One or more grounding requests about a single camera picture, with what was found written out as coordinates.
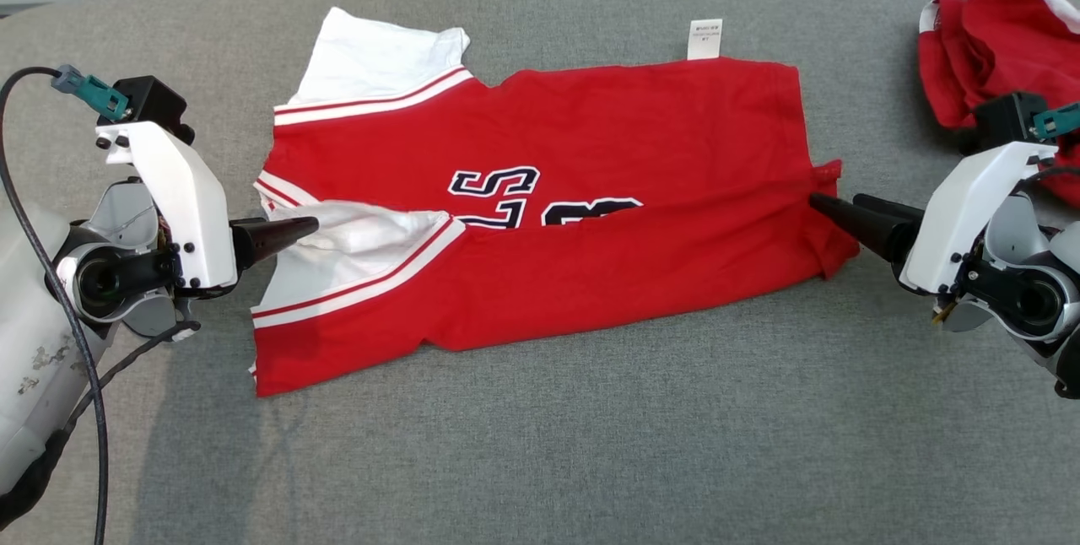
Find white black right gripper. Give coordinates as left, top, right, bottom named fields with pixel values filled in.
left=808, top=142, right=1060, bottom=297

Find red jersey with white sleeves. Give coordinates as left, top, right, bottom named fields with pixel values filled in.
left=249, top=7, right=861, bottom=399

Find teal-plug black left arm cable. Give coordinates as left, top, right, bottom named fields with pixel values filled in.
left=0, top=64, right=133, bottom=545

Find teal-plug black right arm cable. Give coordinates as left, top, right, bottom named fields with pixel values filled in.
left=1019, top=101, right=1080, bottom=185

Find red shorts with white waistband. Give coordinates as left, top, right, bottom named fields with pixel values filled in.
left=917, top=0, right=1080, bottom=208

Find teal-plug black arm cable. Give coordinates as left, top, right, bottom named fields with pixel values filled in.
left=0, top=64, right=133, bottom=545
left=1019, top=101, right=1080, bottom=185

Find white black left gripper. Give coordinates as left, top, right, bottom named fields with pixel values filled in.
left=95, top=121, right=320, bottom=291

